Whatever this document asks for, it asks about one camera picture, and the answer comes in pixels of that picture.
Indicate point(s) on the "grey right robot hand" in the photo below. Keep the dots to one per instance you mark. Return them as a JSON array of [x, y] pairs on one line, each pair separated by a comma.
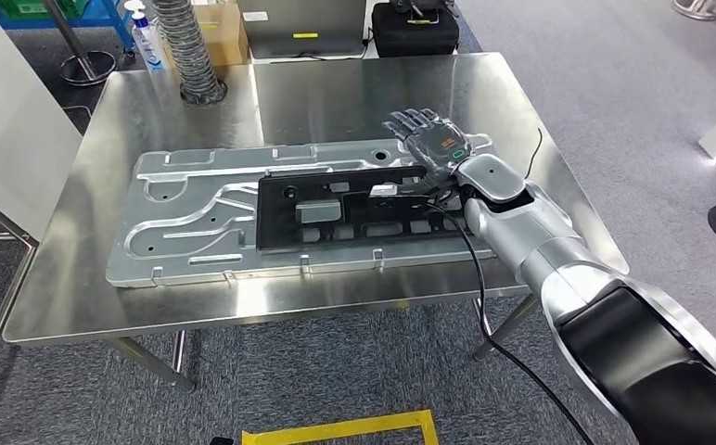
[[435, 144]]

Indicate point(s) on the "black metal frame part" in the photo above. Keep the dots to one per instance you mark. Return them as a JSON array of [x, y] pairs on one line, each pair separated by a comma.
[[272, 215]]

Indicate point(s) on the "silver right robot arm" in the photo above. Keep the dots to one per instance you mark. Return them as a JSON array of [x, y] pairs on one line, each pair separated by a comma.
[[530, 233]]

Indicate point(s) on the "stainless steel workbench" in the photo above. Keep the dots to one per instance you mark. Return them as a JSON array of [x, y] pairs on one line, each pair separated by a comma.
[[333, 98]]

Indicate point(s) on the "black carrying case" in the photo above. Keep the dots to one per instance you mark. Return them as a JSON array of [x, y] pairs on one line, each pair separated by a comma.
[[413, 37]]

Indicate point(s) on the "black handheld controller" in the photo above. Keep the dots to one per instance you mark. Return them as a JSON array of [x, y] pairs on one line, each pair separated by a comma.
[[422, 7]]

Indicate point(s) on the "grey equipment case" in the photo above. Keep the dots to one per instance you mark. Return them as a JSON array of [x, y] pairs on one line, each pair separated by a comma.
[[303, 24]]

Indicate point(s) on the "brown cardboard box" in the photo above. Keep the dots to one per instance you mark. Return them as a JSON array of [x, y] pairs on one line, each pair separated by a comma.
[[226, 31]]

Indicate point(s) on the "silver stamped metal plate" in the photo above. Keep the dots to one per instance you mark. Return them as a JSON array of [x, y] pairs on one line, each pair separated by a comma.
[[167, 184]]

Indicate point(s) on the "chrome stanchion base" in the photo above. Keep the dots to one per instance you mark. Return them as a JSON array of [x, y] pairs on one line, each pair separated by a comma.
[[696, 9]]

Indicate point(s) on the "yellow floor tape square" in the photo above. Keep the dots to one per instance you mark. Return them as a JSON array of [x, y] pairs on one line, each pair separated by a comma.
[[333, 428]]

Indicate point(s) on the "white pump bottle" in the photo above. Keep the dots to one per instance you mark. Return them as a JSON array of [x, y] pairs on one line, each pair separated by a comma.
[[146, 43]]

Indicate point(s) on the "blue metal cart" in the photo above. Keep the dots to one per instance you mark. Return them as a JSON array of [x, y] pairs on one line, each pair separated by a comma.
[[97, 18]]

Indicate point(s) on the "green plastic crate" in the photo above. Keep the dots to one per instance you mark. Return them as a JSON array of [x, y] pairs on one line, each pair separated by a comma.
[[26, 6]]

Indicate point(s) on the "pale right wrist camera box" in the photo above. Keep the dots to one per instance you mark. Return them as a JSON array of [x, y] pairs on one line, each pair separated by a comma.
[[385, 191]]

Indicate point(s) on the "dark-base stanchion post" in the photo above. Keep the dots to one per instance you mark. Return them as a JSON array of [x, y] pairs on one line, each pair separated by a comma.
[[90, 67]]

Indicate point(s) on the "plain white pedestal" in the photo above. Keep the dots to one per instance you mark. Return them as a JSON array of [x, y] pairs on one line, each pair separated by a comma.
[[8, 123]]

